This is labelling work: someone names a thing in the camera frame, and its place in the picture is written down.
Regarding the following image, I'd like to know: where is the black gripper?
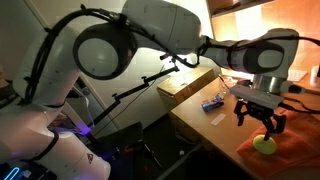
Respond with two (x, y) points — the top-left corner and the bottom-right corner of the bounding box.
(233, 99), (288, 142)

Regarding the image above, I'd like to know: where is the wooden desk shelf unit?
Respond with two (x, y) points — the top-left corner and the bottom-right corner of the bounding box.
(205, 0), (320, 73)

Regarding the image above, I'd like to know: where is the clear plastic cup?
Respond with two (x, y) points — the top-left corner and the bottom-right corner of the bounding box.
(218, 75), (235, 98)

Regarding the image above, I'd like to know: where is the white keyboard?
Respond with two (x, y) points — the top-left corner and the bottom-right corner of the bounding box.
(286, 68), (309, 83)

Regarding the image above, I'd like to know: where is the black stand base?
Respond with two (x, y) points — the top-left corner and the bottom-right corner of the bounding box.
(95, 121), (162, 180)

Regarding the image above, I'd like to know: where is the orange terry towel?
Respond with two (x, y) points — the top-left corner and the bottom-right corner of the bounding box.
(236, 109), (320, 180)

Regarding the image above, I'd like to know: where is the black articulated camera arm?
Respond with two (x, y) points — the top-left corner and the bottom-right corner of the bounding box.
(91, 57), (181, 128)

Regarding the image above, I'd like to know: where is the black stereo camera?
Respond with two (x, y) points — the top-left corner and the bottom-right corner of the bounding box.
(159, 53), (172, 62)

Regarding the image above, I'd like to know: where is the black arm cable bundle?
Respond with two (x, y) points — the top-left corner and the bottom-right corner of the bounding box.
(21, 3), (205, 105)

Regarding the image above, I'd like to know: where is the yellow-green tennis ball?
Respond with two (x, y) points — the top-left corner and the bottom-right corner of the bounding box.
(252, 134), (278, 156)

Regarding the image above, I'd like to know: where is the white tape strip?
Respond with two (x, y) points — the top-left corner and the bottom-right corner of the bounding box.
(210, 113), (227, 127)

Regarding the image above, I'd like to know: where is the small white bottle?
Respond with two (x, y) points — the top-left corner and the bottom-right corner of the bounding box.
(309, 65), (320, 88)

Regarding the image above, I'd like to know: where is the black door handle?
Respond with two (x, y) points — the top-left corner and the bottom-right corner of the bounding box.
(78, 80), (93, 98)

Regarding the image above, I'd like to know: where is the small blue printed box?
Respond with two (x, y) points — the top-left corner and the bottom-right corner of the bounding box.
(200, 94), (225, 113)

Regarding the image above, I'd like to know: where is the cardboard box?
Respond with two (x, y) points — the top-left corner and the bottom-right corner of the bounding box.
(156, 65), (217, 113)

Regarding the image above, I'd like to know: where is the purple zip pouch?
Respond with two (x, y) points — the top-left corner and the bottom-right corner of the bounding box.
(237, 78), (254, 88)

